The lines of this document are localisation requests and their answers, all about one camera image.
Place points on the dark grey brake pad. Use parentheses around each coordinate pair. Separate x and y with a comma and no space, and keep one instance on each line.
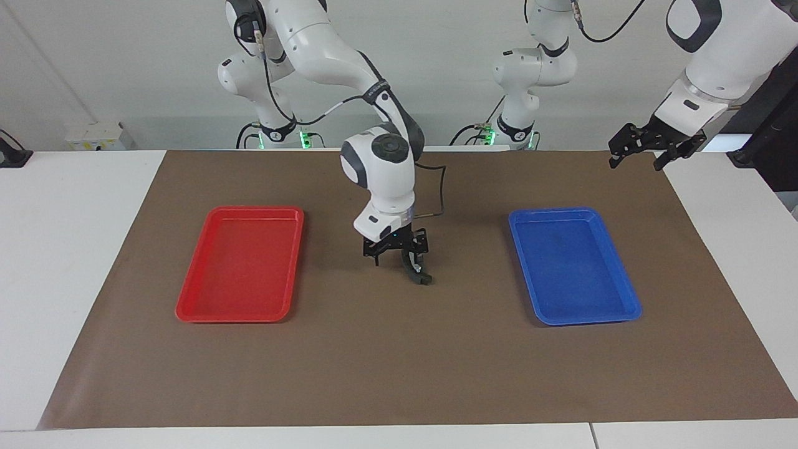
(424,280)

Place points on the blue plastic tray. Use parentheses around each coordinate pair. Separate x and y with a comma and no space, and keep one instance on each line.
(570,268)

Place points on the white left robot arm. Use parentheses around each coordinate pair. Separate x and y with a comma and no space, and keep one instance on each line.
(536,65)

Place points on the tall black stand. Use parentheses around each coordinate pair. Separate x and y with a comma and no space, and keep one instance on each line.
(773,143)

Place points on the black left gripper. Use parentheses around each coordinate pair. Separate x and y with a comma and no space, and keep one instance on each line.
(661,138)

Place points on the brown table mat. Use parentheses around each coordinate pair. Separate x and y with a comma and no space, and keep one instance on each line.
(399,362)

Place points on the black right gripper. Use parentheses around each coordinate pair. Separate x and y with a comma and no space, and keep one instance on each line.
(399,242)

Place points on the red plastic tray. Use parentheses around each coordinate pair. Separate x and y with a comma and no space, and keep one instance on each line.
(243,268)

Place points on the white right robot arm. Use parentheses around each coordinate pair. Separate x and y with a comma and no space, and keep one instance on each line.
(380,168)

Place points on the white wall box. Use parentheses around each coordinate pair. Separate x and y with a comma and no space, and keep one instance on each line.
(96,136)

